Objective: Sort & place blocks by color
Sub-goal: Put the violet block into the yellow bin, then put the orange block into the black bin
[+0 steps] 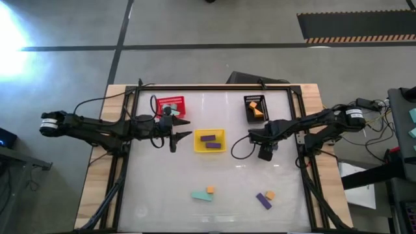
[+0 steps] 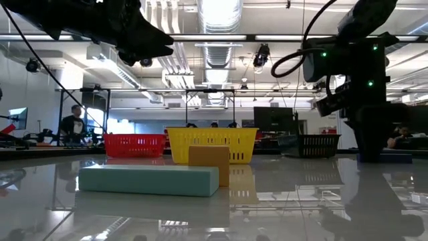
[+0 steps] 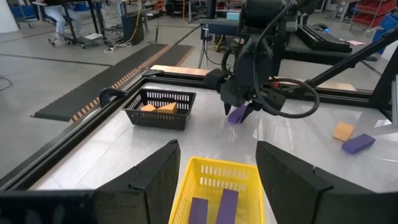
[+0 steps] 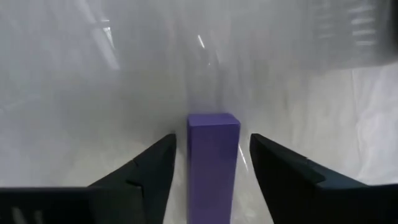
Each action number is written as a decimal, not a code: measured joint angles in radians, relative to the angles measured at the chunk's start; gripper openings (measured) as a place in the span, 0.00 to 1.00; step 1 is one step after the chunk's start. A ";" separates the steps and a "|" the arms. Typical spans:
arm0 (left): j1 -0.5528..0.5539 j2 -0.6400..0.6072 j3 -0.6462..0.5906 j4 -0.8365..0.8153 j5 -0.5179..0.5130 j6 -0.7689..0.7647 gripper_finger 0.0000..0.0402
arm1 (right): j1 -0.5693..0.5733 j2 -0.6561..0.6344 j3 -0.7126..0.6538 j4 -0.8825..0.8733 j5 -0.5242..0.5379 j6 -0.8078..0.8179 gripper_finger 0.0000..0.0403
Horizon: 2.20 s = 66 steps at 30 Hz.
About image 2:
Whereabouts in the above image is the purple foam block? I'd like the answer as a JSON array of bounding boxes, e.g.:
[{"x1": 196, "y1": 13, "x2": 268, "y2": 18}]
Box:
[{"x1": 356, "y1": 153, "x2": 413, "y2": 165}]

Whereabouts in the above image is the orange foam block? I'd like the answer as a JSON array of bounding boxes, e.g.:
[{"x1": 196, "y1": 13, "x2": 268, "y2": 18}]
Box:
[{"x1": 188, "y1": 145, "x2": 231, "y2": 187}]

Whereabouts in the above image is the dark background monitor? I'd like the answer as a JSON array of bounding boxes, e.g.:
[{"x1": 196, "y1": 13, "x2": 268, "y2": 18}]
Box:
[{"x1": 407, "y1": 105, "x2": 428, "y2": 135}]

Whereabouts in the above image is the silver ceiling air duct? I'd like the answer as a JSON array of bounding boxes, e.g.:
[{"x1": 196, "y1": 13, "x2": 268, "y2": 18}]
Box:
[{"x1": 196, "y1": 0, "x2": 244, "y2": 106}]

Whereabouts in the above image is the black overhead camera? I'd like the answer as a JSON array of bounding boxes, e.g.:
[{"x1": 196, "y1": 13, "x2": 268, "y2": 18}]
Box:
[{"x1": 252, "y1": 43, "x2": 271, "y2": 68}]

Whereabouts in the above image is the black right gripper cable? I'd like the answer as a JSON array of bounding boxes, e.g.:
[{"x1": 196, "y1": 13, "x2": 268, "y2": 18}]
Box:
[{"x1": 270, "y1": 0, "x2": 338, "y2": 79}]

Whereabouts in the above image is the small background monitor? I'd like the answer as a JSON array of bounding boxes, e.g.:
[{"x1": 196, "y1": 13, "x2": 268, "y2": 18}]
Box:
[{"x1": 8, "y1": 106, "x2": 29, "y2": 131}]

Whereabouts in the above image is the red plastic basket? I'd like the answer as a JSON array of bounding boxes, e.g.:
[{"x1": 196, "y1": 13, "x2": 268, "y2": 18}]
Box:
[{"x1": 103, "y1": 133, "x2": 167, "y2": 159}]

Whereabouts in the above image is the black background rig frame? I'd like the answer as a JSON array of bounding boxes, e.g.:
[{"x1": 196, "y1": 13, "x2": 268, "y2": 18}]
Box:
[
  {"x1": 56, "y1": 87, "x2": 112, "y2": 147},
  {"x1": 185, "y1": 88, "x2": 236, "y2": 129}
]

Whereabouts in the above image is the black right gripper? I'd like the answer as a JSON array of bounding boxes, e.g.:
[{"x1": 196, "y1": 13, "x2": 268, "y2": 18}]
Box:
[{"x1": 316, "y1": 82, "x2": 411, "y2": 163}]

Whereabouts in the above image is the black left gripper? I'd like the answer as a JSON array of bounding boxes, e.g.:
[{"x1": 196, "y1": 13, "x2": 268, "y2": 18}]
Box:
[{"x1": 83, "y1": 0, "x2": 175, "y2": 67}]

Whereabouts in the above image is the black plastic basket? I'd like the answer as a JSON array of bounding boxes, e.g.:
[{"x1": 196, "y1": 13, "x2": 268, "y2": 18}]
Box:
[{"x1": 277, "y1": 134, "x2": 342, "y2": 159}]

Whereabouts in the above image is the long teal foam block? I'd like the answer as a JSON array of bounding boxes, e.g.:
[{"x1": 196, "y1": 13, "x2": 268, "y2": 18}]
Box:
[{"x1": 78, "y1": 165, "x2": 220, "y2": 197}]

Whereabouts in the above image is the black computer monitor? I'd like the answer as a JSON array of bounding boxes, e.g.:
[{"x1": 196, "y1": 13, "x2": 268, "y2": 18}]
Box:
[{"x1": 253, "y1": 106, "x2": 299, "y2": 135}]

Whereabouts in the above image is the yellow plastic basket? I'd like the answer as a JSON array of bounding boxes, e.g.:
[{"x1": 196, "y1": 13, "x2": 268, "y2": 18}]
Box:
[{"x1": 166, "y1": 127, "x2": 259, "y2": 165}]

